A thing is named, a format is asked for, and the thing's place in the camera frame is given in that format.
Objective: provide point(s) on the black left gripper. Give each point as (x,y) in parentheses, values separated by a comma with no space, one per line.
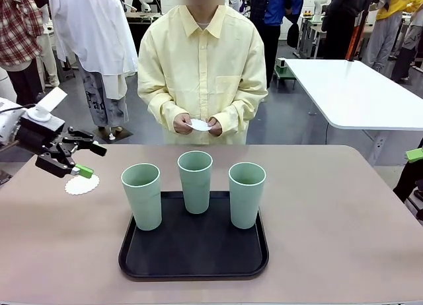
(33,138)

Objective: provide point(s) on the white scalloped paper coaster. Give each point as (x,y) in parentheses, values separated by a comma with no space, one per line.
(200,125)
(82,187)

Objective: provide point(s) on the pale green plastic cup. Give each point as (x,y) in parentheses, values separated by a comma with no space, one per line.
(142,202)
(196,189)
(246,202)

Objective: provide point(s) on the person's left forearm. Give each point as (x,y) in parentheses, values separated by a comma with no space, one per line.
(238,115)

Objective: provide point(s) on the person's right forearm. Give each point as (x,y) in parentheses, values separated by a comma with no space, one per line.
(162,113)

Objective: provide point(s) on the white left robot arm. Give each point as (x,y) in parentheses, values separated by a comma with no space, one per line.
(8,130)

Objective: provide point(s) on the person's right hand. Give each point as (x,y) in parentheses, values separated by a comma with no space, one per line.
(181,125)

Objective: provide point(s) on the person's left hand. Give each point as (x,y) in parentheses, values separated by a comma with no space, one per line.
(216,128)

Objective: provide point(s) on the white background table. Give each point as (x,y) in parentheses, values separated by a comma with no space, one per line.
(347,93)

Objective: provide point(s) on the bystander in grey trousers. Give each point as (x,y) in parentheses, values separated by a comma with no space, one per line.
(408,47)

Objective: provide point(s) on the bystander in white smock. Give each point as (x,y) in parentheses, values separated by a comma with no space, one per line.
(92,27)

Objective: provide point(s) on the bystander in red plaid shirt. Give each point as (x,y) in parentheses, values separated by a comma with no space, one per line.
(16,21)

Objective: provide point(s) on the dark background workbench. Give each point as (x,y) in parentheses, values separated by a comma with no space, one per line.
(142,24)

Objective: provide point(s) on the bystander in yellow jacket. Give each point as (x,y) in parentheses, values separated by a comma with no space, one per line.
(393,8)

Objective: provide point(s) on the person in yellow shirt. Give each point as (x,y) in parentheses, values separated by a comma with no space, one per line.
(198,70)

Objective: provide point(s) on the green cart with box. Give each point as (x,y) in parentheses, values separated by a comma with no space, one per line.
(284,72)

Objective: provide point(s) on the bystander in black jacket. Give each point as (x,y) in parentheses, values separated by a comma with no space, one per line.
(347,14)

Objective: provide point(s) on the black plastic tray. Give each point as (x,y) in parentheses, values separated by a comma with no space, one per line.
(198,249)

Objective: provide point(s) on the grey background desk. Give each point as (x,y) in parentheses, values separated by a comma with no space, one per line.
(310,31)

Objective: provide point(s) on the black hanging bag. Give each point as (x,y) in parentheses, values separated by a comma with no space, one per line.
(292,34)

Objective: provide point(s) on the bystander in blue jacket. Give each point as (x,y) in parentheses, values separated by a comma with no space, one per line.
(274,8)

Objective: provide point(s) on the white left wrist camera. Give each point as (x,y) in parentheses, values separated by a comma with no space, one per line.
(49,100)

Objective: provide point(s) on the dark metal bracket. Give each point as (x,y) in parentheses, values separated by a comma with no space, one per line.
(5,179)

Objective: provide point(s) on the orange and black post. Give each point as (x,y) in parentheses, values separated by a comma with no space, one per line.
(354,34)

